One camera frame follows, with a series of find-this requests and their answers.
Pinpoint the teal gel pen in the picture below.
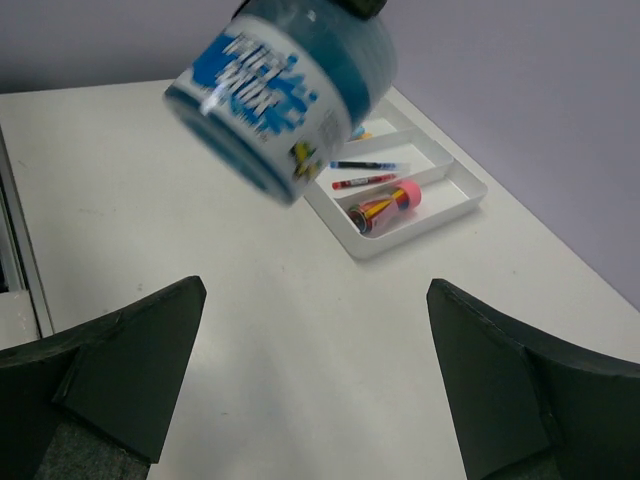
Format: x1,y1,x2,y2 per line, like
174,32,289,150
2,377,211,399
329,161,409,171

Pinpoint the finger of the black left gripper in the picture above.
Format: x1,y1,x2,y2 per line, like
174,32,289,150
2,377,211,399
344,0,387,20

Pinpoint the red gel pen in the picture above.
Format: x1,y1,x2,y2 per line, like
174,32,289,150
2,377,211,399
331,174,397,191

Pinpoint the pink capped crayon tube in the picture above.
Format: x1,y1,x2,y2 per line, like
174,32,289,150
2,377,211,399
347,180,422,236

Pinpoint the white compartment tray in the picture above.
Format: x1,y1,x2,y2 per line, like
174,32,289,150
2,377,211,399
305,90,488,259

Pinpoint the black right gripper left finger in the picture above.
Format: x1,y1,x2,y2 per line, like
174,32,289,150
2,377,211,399
1,276,206,479

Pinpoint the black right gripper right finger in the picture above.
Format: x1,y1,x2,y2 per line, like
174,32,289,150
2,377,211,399
426,279,639,479

